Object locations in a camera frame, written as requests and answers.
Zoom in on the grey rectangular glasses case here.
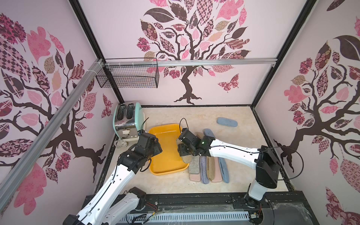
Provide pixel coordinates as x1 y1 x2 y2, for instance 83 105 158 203
188 156 200 174

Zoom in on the black base frame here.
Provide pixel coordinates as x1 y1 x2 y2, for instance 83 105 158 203
75 191 320 225

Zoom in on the pink glasses case right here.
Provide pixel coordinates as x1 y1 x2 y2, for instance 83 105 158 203
211 157 223 183

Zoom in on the horizontal aluminium rail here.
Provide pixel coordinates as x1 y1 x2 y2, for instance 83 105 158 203
105 58 277 67

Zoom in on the white slotted cable duct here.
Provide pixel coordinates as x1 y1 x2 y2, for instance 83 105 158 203
120 211 250 225

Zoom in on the pink glasses case left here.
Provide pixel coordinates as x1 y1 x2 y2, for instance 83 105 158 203
189 173 201 182

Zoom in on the mint green chrome toaster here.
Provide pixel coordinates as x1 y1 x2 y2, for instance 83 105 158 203
112 102 146 142

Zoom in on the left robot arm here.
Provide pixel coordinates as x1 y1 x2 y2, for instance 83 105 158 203
63 133 162 225

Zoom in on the tan glasses case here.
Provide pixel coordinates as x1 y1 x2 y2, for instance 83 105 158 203
196 132 204 139
206 157 215 181

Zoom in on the beige glasses case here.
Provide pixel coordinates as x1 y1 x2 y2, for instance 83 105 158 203
181 155 193 164

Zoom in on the yellow plastic storage tray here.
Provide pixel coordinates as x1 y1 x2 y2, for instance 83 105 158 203
149 124 189 176

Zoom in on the pink glasses case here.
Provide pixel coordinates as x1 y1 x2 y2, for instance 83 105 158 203
189 173 201 182
211 157 223 183

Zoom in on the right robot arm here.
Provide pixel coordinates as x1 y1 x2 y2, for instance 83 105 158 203
178 128 280 202

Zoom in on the black wire basket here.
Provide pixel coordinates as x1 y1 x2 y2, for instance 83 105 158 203
96 57 160 88

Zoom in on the lavender glasses case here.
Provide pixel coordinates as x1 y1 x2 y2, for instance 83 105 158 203
200 156 210 184

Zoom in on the white toaster plug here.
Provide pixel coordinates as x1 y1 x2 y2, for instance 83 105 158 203
113 140 128 148

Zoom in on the diagonal aluminium rail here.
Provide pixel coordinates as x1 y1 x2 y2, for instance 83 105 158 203
1 59 104 210

